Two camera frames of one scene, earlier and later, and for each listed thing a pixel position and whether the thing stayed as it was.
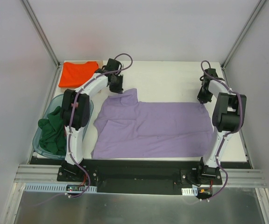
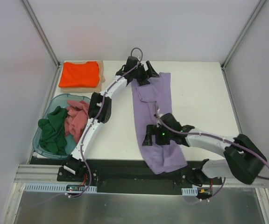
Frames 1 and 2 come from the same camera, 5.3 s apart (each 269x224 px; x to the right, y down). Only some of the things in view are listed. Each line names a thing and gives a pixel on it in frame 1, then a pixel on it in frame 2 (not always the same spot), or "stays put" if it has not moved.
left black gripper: (116, 85) to (145, 73)
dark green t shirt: (53, 137) stays put
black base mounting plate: (146, 176) stays put
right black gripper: (203, 95) to (152, 134)
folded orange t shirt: (74, 74) stays put
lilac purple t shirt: (125, 128) to (152, 101)
